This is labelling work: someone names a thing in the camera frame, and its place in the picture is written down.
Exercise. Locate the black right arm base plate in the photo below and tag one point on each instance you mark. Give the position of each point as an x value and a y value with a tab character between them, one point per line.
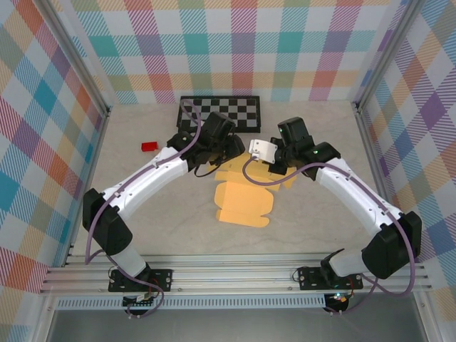
310	278

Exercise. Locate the aluminium mounting rail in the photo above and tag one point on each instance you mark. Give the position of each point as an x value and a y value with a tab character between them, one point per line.
231	274

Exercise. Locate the yellow paper box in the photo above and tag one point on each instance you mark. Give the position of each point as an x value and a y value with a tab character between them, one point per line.
242	203

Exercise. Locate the aluminium side rail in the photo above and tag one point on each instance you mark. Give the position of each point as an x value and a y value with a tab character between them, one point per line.
377	171
85	185

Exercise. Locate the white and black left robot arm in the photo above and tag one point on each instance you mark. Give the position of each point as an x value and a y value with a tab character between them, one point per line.
149	178

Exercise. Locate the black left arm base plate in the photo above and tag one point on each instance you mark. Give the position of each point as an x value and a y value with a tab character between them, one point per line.
162	279

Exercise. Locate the red block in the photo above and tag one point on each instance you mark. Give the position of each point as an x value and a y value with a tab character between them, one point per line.
149	146

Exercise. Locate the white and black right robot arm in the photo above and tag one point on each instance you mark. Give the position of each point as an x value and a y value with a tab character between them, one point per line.
349	189

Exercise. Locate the small circuit board with LED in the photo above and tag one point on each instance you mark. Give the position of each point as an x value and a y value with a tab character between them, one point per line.
338	298

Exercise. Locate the aluminium frame post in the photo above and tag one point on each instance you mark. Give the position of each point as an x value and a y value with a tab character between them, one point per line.
388	53
75	57

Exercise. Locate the black and grey checkerboard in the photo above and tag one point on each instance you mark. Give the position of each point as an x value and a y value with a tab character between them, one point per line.
242	110

